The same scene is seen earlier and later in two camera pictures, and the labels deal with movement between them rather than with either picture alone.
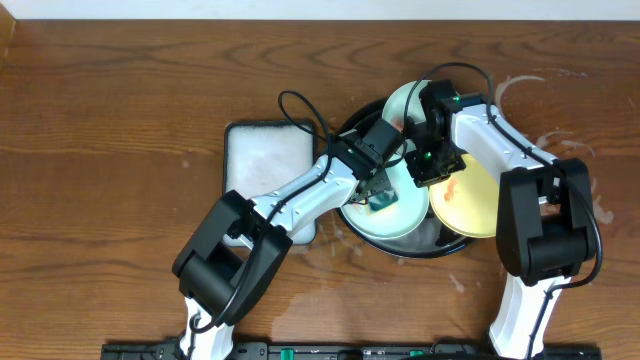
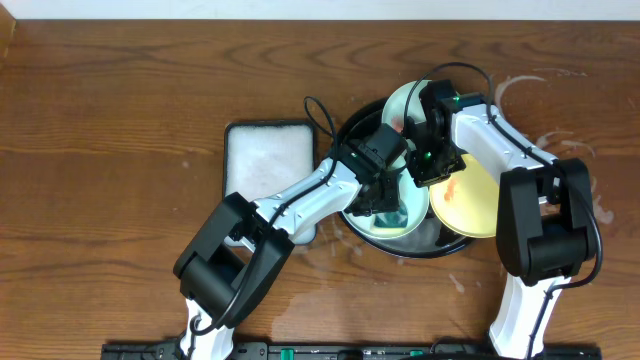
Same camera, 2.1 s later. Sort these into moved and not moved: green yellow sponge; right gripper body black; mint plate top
Moved: green yellow sponge
Not moved: right gripper body black; mint plate top
